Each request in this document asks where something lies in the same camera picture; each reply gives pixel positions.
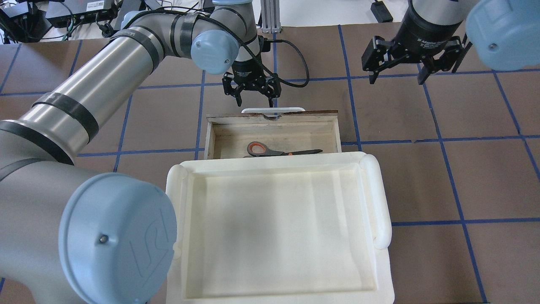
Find white plastic tray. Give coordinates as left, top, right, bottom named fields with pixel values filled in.
left=166, top=152, right=395, bottom=304

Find black power adapter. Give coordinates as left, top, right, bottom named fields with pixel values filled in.
left=370, top=0, right=394, bottom=23

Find orange grey handled scissors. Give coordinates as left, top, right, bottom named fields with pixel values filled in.
left=246, top=141, right=323, bottom=157

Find aluminium frame post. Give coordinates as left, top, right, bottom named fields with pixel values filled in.
left=260, top=0, right=282, bottom=33

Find black network switch box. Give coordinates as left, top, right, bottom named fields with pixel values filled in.
left=46, top=0, right=119, bottom=28

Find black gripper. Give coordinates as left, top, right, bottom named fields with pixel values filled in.
left=362, top=8, right=473, bottom=85
left=222, top=59, right=281, bottom=108

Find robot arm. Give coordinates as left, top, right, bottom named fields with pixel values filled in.
left=362, top=0, right=540, bottom=84
left=1, top=0, right=258, bottom=304

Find wooden drawer with white handle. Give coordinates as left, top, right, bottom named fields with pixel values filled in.
left=204, top=107, right=342, bottom=160

